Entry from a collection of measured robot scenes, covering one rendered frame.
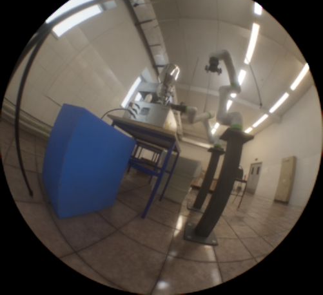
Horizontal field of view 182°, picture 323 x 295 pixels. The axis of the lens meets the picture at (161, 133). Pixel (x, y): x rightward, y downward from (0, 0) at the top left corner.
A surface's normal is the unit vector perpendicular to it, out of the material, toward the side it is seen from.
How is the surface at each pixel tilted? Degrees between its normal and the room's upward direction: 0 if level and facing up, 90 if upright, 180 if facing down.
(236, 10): 180
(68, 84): 90
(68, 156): 90
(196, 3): 180
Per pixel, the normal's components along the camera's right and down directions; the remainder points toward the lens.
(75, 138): 0.91, 0.26
